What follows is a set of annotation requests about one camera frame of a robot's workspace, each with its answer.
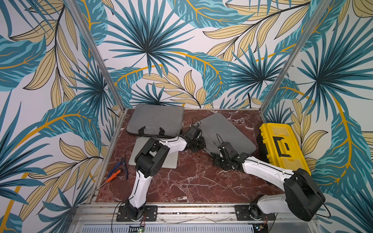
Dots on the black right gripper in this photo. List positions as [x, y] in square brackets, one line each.
[221, 160]

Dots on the aluminium corner post right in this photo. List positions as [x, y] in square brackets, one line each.
[321, 8]

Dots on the blue handled pliers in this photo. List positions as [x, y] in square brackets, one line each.
[121, 166]

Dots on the silver apple laptop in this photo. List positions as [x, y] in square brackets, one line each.
[169, 163]

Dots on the grey zippered laptop bag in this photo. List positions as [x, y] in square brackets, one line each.
[156, 120]

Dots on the aluminium corner post left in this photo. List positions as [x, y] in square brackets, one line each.
[86, 33]

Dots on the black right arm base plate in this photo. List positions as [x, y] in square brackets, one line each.
[251, 212]

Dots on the yellow black toolbox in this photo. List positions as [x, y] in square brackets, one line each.
[278, 146]

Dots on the aluminium front rail frame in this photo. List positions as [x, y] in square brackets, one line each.
[185, 218]

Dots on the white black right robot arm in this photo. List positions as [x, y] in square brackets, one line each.
[301, 196]

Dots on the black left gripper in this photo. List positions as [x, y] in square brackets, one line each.
[202, 145]

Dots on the orange blue hand tool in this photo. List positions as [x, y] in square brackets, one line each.
[113, 175]

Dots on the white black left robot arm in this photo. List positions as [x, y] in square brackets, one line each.
[150, 160]

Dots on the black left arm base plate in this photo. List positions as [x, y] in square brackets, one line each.
[145, 214]

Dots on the aluminium corner post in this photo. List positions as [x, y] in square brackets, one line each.
[86, 33]
[321, 8]

